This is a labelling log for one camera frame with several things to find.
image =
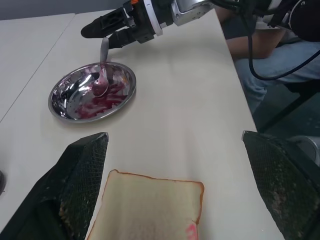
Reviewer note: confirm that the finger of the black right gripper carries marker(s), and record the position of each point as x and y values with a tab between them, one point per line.
105	26
122	38

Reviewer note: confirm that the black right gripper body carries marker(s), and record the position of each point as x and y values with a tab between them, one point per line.
140	22

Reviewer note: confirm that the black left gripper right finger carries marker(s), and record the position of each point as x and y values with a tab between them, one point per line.
282	180

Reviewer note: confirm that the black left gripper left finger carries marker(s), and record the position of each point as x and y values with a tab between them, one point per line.
62	180

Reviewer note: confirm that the metal spoon with jam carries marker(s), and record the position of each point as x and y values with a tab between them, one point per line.
100	86

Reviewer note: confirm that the round metal plate with jam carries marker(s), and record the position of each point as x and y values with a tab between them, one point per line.
75	100

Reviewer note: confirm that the white bread slice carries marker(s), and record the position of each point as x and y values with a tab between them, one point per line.
150	207

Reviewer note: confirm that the grey rounded object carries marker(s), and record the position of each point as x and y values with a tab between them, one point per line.
308	147

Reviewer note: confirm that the black chair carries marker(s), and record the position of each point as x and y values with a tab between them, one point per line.
295	100

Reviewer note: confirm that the seated person in blue jeans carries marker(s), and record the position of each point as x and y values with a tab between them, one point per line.
280	65

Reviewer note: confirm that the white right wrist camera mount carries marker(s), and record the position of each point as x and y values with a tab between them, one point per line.
155	23

